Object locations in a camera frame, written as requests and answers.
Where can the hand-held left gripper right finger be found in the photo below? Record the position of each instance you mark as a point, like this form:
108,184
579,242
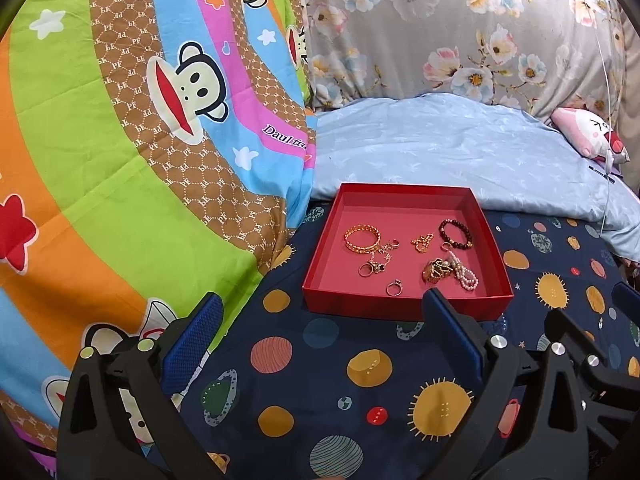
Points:
452,327

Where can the cartoon monkey blanket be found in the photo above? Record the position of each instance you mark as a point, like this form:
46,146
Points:
100,160

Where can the navy planet print blanket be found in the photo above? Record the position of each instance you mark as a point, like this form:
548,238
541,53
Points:
325,360

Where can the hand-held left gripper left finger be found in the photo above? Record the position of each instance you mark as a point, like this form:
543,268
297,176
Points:
192,340

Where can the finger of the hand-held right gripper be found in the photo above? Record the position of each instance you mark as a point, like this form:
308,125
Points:
575,335
629,297

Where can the pink plush pillow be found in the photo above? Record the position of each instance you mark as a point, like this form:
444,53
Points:
580,130

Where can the gold brooch cluster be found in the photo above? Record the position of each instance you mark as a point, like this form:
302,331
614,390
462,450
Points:
435,271

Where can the red jewelry tray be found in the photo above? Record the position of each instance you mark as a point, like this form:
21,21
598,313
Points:
400,305

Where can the light blue blanket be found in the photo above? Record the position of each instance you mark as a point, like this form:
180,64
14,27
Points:
450,150

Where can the grey floral pillow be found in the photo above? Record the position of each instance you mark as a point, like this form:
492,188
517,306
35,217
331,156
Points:
425,35

